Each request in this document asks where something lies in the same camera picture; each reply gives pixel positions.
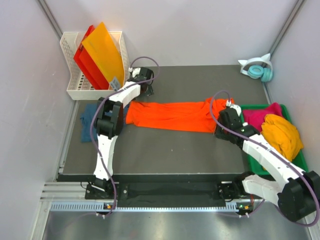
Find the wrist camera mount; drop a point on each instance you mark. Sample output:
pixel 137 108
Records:
pixel 236 107
pixel 134 72

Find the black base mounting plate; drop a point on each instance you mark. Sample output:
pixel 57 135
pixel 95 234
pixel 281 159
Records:
pixel 164 190

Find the orange t shirt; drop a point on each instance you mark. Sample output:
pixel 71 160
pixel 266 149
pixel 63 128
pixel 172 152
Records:
pixel 176 116

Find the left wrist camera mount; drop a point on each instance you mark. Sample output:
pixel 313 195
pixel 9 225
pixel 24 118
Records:
pixel 134 72

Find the white perforated file basket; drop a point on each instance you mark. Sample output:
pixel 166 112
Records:
pixel 79 88

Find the yellow t shirt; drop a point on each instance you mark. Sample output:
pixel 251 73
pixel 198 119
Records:
pixel 282 135

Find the cat ear headphones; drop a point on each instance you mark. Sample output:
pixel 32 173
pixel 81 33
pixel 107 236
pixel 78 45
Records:
pixel 257 68

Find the orange plastic folder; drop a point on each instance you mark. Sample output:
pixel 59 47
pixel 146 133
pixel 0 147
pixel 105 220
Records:
pixel 101 48

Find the slotted cable duct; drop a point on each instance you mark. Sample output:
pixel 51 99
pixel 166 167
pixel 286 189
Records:
pixel 105 206

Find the blue t shirt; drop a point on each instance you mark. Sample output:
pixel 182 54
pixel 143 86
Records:
pixel 86 118

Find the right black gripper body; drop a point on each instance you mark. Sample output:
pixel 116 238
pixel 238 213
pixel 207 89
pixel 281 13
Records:
pixel 221 134

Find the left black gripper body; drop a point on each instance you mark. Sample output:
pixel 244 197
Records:
pixel 148 83

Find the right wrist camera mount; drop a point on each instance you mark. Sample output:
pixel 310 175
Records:
pixel 236 107

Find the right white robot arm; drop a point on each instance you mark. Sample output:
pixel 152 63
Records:
pixel 294 192

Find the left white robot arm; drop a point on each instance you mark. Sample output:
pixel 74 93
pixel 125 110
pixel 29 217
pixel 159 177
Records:
pixel 109 122

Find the pink t shirt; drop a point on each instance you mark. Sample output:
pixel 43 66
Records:
pixel 255 115

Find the red plastic folder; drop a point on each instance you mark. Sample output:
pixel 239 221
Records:
pixel 88 66

